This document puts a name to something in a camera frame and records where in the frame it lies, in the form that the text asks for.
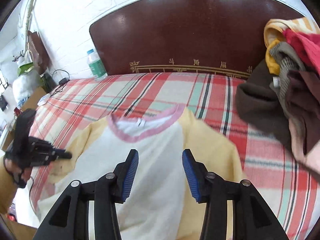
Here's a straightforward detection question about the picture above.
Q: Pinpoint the white and yellow sweatshirt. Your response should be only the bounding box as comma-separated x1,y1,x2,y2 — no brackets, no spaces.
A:
38,105,244,239

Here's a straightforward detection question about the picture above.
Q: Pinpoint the left forearm yellow sleeve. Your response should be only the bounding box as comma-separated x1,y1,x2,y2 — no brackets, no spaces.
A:
0,157,17,215

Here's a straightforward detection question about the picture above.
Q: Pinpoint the red plaid bed sheet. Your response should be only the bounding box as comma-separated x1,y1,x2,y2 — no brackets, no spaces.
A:
30,73,319,239

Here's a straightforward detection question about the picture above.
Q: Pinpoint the white stuffed bag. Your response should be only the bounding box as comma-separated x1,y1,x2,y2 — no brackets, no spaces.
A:
12,69,41,103

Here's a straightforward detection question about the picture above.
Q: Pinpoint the brown hanging bag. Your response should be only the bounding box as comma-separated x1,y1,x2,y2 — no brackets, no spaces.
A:
27,31,50,76

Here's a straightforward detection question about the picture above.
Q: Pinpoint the clear plastic water bottle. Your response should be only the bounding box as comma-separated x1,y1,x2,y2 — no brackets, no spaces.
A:
87,49,107,79

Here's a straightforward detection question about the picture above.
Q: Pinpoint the dark brown garment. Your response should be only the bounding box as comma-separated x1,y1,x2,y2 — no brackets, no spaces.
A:
235,60,292,152

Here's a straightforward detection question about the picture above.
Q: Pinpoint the maroon garment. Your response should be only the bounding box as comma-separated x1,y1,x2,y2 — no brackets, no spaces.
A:
285,70,319,155

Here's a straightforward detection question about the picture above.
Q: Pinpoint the grey knit garment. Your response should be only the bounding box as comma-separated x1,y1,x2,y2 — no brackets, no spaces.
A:
269,42,306,118

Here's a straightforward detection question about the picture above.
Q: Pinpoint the red knit sweater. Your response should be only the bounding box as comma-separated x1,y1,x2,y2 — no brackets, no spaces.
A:
283,29,320,74

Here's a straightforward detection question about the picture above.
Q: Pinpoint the yellow striped garment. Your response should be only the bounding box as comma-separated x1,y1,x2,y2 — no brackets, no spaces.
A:
264,17,319,75

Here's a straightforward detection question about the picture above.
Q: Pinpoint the dark red wooden headboard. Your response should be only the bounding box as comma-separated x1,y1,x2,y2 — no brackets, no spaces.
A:
89,0,301,79

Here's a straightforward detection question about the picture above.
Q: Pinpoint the black charger with cable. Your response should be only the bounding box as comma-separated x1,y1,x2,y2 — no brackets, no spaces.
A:
37,69,70,106

